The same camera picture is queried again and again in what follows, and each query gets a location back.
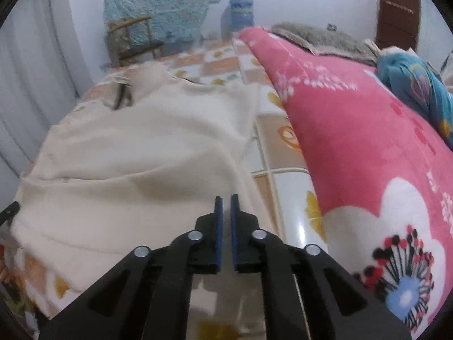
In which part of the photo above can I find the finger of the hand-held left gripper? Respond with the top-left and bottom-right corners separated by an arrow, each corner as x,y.
0,201 -> 21,225

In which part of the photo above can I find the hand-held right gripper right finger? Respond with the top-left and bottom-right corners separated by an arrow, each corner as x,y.
230,194 -> 413,340

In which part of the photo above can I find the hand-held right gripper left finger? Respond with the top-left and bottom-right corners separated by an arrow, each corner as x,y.
38,196 -> 223,340

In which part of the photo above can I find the beige zip sweatshirt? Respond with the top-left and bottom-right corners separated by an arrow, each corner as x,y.
10,62 -> 280,291

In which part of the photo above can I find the white curtain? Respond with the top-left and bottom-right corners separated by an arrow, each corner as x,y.
0,0 -> 93,178

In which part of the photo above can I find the pink floral blanket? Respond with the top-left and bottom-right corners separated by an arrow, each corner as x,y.
235,26 -> 453,337

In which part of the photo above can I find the wooden chair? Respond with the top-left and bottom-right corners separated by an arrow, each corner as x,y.
106,15 -> 165,68

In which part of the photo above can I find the white water dispenser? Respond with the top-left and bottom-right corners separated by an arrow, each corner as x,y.
221,10 -> 253,40

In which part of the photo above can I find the grey green pillow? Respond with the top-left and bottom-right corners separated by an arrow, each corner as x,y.
271,22 -> 381,66

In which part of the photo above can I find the blue water bottle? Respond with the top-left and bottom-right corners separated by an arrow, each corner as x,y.
229,0 -> 254,25

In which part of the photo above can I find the blue patterned quilt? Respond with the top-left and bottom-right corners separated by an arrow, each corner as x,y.
377,52 -> 453,149

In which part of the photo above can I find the teal patterned hanging cloth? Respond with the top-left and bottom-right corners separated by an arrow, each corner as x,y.
104,0 -> 220,48

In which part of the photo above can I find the brown wooden door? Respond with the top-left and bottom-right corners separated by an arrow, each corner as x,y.
376,0 -> 422,55

